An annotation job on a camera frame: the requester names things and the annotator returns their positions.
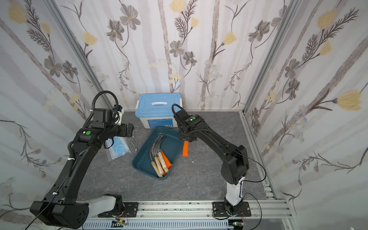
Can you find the metal wire tongs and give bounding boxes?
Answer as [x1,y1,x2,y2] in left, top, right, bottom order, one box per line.
[131,126,139,152]

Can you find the bagged blue face masks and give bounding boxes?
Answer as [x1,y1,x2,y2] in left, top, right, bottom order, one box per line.
[105,137,130,160]

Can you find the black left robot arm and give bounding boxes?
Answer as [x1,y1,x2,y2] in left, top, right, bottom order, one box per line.
[30,91,134,229]

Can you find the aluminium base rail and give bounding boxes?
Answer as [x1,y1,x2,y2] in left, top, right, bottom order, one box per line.
[81,199,297,230]

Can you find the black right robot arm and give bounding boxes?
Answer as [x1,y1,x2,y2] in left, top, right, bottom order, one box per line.
[172,104,249,216]

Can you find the teal plastic tray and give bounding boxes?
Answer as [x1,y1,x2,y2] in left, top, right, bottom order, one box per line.
[132,126,184,180]

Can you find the white box with blue lid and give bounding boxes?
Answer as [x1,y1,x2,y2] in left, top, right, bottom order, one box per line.
[135,93,183,129]

